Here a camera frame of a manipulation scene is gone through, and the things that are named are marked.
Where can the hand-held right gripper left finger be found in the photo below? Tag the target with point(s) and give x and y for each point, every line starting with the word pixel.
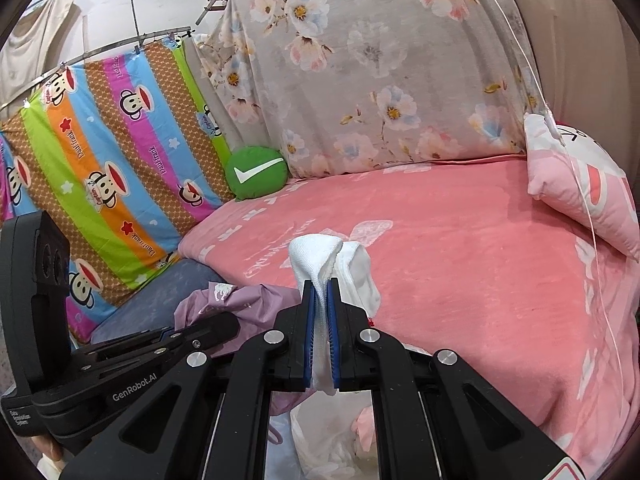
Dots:
pixel 310 330

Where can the colourful monkey print sheet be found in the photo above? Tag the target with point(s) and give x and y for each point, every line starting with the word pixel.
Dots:
pixel 115 160

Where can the grey floral bed sheet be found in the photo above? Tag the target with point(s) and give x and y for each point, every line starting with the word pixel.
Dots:
pixel 375 60

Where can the pink white pillow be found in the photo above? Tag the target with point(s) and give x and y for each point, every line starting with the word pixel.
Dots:
pixel 575 185

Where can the white hanging cloth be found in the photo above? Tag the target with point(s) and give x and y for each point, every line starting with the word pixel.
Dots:
pixel 35 35

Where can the person's left hand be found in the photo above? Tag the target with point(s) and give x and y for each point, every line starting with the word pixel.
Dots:
pixel 47 452

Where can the clear thin tube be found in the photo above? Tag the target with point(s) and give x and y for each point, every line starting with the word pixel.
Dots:
pixel 589 217

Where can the curved metal hanging rail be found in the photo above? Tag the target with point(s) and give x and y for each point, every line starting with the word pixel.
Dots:
pixel 120 43

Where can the blue grey cushion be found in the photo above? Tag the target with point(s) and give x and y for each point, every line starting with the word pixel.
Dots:
pixel 165 290

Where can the lavender cloth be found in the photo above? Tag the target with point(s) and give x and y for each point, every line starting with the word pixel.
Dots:
pixel 250 305

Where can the pink cloth with white trim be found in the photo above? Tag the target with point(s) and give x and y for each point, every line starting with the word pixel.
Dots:
pixel 362 425

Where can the green check mark cushion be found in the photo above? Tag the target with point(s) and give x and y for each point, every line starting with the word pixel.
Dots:
pixel 255 172

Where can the white lined trash bin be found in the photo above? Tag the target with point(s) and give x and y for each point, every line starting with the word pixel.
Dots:
pixel 320 440

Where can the pink blanket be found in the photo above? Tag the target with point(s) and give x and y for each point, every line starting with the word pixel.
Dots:
pixel 475 285

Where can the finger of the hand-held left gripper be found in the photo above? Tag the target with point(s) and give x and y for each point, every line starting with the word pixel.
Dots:
pixel 215 330
pixel 130 345

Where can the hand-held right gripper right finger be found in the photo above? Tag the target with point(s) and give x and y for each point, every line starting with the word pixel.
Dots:
pixel 334 340

